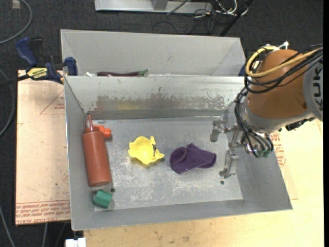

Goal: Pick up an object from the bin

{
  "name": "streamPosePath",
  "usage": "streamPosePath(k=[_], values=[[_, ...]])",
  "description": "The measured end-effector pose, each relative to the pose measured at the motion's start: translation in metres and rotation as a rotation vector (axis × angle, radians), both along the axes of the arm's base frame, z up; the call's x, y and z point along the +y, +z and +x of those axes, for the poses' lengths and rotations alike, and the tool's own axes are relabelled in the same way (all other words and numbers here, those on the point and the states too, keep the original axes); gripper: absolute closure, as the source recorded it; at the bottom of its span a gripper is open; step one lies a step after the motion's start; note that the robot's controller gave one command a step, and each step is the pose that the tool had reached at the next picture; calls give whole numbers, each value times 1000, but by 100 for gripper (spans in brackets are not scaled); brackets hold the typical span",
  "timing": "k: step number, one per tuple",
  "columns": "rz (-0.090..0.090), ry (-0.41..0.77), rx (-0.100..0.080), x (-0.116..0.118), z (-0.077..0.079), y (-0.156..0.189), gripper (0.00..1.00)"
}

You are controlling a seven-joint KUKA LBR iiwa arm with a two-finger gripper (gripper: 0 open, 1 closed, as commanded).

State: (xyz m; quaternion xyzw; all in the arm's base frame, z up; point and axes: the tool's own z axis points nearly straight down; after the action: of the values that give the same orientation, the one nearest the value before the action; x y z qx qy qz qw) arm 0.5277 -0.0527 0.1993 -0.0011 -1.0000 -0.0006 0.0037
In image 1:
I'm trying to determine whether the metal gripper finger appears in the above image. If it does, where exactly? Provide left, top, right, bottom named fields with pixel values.
left=210, top=111, right=230, bottom=143
left=218, top=150, right=240, bottom=179

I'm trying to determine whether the purple cloth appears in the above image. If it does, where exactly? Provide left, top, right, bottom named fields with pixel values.
left=169, top=143, right=217, bottom=174

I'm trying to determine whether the grey metal bin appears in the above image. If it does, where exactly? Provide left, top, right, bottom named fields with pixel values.
left=60, top=29, right=293, bottom=232

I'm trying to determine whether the yellow toy fish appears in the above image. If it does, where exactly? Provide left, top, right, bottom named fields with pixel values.
left=127, top=135, right=165, bottom=168

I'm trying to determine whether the red-brown squeeze bottle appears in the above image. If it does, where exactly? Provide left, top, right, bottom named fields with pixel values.
left=81, top=114, right=113, bottom=188

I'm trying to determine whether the green block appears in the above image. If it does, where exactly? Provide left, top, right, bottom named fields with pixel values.
left=93, top=189, right=114, bottom=209

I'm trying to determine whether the black cylinder on white bracket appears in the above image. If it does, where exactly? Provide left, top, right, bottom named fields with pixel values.
left=284, top=118, right=309, bottom=132

